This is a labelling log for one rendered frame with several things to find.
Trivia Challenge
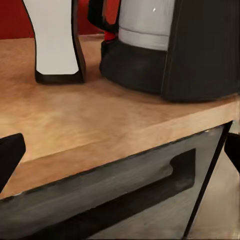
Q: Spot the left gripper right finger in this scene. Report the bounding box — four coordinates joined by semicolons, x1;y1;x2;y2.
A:
224;133;240;173

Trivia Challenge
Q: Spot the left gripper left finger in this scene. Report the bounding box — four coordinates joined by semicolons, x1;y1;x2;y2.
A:
0;133;26;193

